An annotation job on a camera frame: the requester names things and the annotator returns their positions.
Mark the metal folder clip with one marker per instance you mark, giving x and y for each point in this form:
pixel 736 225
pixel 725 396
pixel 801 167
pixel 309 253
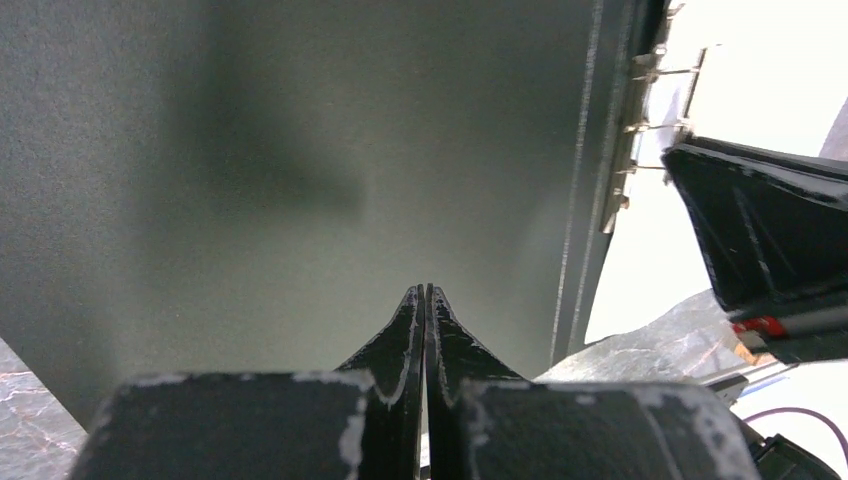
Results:
pixel 645 70

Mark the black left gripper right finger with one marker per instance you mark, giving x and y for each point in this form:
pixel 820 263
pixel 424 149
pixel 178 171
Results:
pixel 488 422

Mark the aluminium frame rail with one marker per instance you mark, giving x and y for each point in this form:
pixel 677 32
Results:
pixel 731 384

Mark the black folder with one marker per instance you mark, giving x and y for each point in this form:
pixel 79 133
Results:
pixel 253 185

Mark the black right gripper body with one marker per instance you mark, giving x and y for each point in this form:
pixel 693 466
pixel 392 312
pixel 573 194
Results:
pixel 795 321

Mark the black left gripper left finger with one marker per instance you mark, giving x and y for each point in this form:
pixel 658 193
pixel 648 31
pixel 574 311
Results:
pixel 357 421

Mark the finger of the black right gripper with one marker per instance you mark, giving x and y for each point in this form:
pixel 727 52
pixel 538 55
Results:
pixel 771 226

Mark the white paper sheets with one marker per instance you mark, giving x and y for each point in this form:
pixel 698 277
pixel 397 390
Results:
pixel 774 77

